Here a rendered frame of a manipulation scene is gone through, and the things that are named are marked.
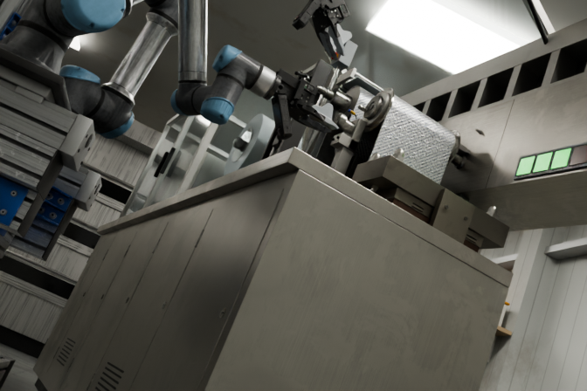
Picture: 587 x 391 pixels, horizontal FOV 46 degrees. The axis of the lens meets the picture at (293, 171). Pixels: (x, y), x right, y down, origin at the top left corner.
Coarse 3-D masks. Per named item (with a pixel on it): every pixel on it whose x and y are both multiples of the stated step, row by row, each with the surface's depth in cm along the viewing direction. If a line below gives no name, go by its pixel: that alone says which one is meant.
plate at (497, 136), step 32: (544, 96) 189; (576, 96) 177; (448, 128) 226; (480, 128) 209; (512, 128) 195; (544, 128) 182; (576, 128) 171; (480, 160) 201; (512, 160) 187; (480, 192) 195; (512, 192) 187; (544, 192) 179; (576, 192) 172; (512, 224) 208; (544, 224) 198; (576, 224) 190
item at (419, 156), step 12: (384, 120) 192; (384, 132) 191; (396, 132) 193; (384, 144) 191; (396, 144) 192; (408, 144) 194; (420, 144) 196; (408, 156) 193; (420, 156) 195; (432, 156) 197; (444, 156) 199; (420, 168) 194; (432, 168) 196; (444, 168) 198; (432, 180) 196
